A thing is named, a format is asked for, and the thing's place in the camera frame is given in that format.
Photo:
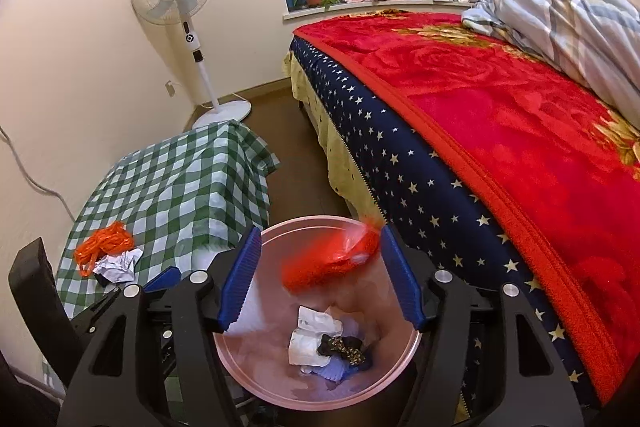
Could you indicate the orange net bag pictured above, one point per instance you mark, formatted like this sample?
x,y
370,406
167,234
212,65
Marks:
x,y
102,244

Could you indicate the blue striped quilt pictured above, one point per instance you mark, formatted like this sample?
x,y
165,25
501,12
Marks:
x,y
565,22

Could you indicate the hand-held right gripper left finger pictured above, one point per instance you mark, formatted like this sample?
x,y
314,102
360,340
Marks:
x,y
240,287

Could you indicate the red plastic bag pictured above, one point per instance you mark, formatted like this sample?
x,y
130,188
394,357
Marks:
x,y
320,267

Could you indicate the green checked tablecloth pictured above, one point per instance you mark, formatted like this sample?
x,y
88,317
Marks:
x,y
175,187

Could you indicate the black gold patterned wrapper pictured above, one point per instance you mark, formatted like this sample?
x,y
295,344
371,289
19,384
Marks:
x,y
350,349

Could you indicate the black chair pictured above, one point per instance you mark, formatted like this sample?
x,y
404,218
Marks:
x,y
40,292

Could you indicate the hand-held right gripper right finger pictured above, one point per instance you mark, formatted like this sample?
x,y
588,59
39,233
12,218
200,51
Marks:
x,y
400,282

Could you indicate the long purple foam net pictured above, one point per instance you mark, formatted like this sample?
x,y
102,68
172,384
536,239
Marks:
x,y
332,374

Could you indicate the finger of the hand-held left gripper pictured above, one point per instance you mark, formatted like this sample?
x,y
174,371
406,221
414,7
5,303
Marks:
x,y
162,279

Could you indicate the pink plastic bin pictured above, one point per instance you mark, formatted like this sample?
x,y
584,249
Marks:
x,y
260,357

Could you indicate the white windowsill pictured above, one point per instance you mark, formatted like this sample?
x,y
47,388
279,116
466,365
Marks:
x,y
320,13

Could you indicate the yellow bed skirt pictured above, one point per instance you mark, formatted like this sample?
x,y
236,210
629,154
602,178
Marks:
x,y
345,162

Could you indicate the white paper wrapper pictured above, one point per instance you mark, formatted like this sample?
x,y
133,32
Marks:
x,y
117,264

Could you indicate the navy star bed sheet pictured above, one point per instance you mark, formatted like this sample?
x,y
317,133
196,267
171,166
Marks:
x,y
400,172

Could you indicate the clear plastic bag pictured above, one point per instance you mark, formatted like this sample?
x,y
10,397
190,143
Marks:
x,y
307,337

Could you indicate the blue plastic bag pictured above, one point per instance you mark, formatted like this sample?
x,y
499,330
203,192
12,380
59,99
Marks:
x,y
357,368

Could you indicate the bed with red blanket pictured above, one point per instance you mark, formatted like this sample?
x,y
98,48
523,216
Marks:
x,y
500,117

